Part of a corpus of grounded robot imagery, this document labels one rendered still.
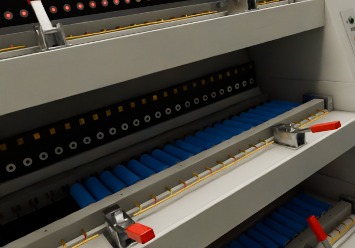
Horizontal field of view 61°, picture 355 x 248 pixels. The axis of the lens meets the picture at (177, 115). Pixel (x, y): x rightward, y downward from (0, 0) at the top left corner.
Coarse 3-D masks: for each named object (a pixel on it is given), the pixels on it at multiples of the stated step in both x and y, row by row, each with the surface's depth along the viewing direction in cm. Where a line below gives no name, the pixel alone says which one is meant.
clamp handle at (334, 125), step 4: (292, 124) 42; (320, 124) 38; (324, 124) 38; (328, 124) 37; (332, 124) 36; (336, 124) 36; (340, 124) 36; (292, 128) 42; (304, 128) 41; (308, 128) 40; (312, 128) 39; (316, 128) 38; (320, 128) 38; (324, 128) 37; (328, 128) 37; (332, 128) 36; (336, 128) 36; (296, 132) 41; (300, 132) 41; (304, 132) 40; (312, 132) 39
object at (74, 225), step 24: (288, 120) 47; (312, 120) 48; (240, 144) 42; (168, 168) 37; (192, 168) 38; (120, 192) 34; (144, 192) 34; (72, 216) 31; (96, 216) 31; (24, 240) 29; (48, 240) 29
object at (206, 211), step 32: (288, 96) 60; (320, 96) 52; (352, 96) 50; (160, 128) 50; (352, 128) 47; (64, 160) 42; (256, 160) 40; (288, 160) 39; (320, 160) 43; (0, 192) 38; (192, 192) 36; (224, 192) 35; (256, 192) 36; (160, 224) 31; (192, 224) 31; (224, 224) 34
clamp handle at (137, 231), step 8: (120, 216) 29; (120, 224) 28; (128, 224) 27; (136, 224) 26; (128, 232) 25; (136, 232) 24; (144, 232) 23; (152, 232) 23; (136, 240) 24; (144, 240) 23
